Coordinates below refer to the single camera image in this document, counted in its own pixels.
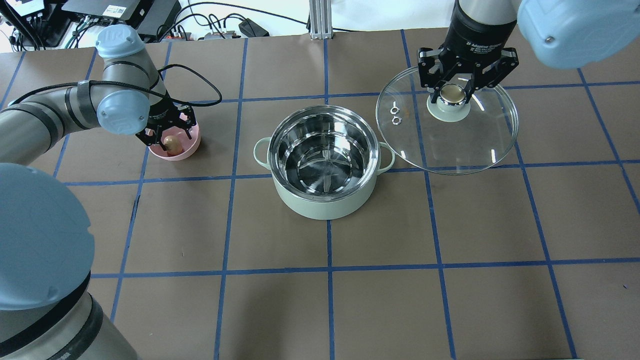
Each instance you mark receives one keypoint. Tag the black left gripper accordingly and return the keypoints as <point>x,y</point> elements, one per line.
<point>159,116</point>

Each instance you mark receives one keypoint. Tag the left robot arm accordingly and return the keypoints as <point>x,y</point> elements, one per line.
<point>201,260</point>

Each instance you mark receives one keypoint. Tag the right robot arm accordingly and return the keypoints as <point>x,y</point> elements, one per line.
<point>563,34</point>

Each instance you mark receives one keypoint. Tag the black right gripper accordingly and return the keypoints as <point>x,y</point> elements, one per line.
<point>481,31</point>

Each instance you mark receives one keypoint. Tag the black electronics box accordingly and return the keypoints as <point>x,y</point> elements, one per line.
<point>147,17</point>

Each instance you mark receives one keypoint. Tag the glass pot lid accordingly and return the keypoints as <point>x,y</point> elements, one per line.
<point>444,132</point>

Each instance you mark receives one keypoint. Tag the brown egg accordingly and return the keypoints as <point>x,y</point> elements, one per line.
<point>173,145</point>

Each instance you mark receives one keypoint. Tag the pale green cooking pot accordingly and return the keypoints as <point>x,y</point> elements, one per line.
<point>324,161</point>

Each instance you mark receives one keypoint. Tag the aluminium frame post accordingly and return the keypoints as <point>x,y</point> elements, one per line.
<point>320,20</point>

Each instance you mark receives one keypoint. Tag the pink bowl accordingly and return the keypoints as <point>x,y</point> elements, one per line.
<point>190,139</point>

